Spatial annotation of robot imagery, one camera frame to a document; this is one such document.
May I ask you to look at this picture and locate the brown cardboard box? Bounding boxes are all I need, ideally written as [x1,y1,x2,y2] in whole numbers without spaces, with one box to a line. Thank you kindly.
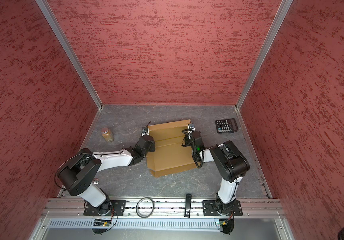
[146,120,197,178]

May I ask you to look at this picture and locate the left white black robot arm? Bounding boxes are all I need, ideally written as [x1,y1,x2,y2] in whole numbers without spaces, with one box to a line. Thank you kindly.
[55,135,155,216]

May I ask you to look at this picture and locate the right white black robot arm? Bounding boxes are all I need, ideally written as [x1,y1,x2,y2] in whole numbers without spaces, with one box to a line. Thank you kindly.
[182,129,250,216]

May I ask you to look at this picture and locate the black desk calculator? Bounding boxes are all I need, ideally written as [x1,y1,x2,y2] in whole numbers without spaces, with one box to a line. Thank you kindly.
[215,118,238,134]

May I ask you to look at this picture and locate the spice jar pink lid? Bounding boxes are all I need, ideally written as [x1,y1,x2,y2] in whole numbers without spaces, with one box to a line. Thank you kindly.
[101,128,114,143]

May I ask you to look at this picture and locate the small round metal knob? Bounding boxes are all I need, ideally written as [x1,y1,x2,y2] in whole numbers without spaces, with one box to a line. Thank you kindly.
[93,178,99,185]

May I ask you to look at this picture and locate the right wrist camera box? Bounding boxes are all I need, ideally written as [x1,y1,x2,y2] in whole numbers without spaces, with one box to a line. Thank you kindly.
[188,124,196,131]

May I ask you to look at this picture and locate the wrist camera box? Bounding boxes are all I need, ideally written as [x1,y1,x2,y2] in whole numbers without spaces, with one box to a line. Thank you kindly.
[188,124,196,131]
[141,127,149,136]

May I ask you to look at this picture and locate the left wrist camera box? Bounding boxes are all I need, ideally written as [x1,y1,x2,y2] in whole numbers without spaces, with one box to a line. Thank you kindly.
[141,127,149,136]

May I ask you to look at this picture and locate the black handle bar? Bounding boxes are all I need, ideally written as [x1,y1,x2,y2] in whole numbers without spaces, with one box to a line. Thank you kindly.
[184,194,192,218]

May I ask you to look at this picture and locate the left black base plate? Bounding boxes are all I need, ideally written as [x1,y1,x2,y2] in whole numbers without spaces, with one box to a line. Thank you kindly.
[83,200,127,217]

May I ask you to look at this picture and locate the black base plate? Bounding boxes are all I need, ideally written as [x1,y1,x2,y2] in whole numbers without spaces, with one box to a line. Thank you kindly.
[83,200,127,217]
[202,200,243,217]

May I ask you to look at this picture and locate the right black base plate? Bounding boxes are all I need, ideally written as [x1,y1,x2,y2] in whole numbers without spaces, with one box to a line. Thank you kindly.
[202,200,243,217]

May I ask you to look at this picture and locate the black cable ring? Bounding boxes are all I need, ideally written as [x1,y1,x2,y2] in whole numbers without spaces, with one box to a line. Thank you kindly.
[135,196,155,219]

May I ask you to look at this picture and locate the right circuit board with wires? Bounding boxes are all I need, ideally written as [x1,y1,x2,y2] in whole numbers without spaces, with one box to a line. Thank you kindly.
[219,219,235,235]

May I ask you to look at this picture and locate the circuit board with wires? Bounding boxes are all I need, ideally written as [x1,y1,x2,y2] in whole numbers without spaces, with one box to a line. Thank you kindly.
[91,219,112,235]
[219,219,235,235]

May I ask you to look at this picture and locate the left circuit board with wires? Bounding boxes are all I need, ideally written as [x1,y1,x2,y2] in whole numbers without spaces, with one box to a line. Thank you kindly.
[91,219,112,235]

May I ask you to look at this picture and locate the aluminium front rail frame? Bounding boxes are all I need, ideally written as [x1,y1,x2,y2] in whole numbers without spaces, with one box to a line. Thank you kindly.
[30,197,294,240]

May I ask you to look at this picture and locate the right aluminium corner post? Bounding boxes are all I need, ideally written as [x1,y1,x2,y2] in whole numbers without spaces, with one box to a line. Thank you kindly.
[236,0,293,111]

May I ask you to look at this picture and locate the aluminium corner post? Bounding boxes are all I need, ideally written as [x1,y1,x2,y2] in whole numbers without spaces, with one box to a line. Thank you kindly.
[35,0,103,110]
[236,0,293,111]

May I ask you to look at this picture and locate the left aluminium corner post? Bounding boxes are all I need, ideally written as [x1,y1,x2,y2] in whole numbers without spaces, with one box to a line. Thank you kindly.
[35,0,103,110]

